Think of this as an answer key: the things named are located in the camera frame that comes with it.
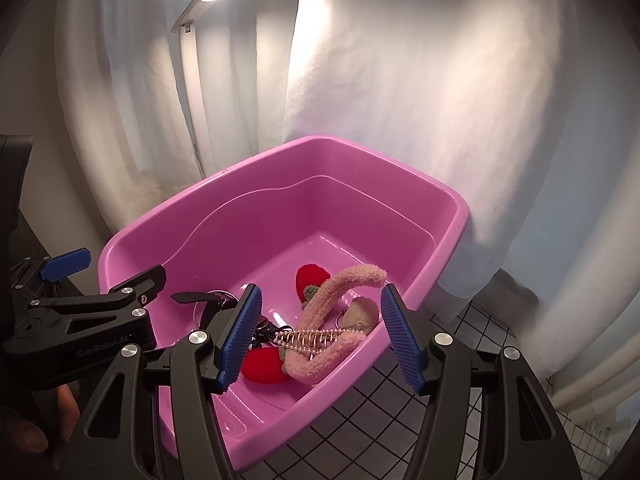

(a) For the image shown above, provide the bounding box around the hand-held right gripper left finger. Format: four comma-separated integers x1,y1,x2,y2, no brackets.
72,284,263,480

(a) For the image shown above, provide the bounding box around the pink fuzzy strap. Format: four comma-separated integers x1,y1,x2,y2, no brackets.
282,263,388,385

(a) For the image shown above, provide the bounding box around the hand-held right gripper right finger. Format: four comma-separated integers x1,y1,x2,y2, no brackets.
380,284,583,480

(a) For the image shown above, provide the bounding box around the red strawberry plush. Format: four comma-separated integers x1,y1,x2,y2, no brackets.
239,347,293,386
295,263,332,306

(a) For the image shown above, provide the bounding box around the white radiator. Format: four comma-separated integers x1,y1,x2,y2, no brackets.
547,355,640,421

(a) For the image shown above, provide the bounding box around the silver bangle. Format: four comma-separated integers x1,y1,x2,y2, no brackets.
191,290,241,333

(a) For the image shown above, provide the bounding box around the white checked cloth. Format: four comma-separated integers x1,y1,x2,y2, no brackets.
245,300,616,480

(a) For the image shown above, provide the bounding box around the pink plastic basin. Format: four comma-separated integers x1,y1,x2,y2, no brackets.
97,135,470,476

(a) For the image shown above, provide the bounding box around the beige plush keychain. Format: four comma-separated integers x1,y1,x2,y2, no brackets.
342,296,382,333

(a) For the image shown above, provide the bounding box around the gold pearl claw clip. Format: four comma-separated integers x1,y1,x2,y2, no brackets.
272,326,366,361

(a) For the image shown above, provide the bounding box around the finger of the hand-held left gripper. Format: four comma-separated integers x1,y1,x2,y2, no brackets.
15,264,167,337
10,247,92,307

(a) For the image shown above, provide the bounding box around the white curtain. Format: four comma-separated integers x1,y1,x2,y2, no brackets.
50,0,640,411

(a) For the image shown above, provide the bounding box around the person's left hand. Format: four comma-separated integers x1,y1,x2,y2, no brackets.
0,384,82,461

